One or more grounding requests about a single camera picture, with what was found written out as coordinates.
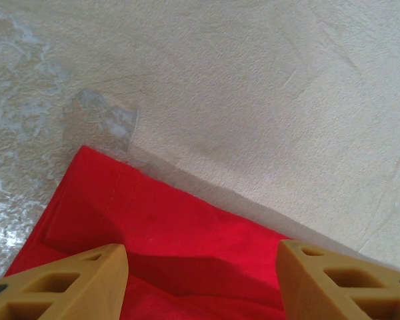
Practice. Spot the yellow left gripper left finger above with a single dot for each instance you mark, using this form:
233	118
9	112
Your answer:
96	276

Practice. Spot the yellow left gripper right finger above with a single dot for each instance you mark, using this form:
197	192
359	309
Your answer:
306	283

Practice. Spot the red t-shirt with bear print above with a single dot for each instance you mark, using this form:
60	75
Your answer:
173	226

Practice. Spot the clear adhesive tape piece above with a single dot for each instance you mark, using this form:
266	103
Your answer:
100	126

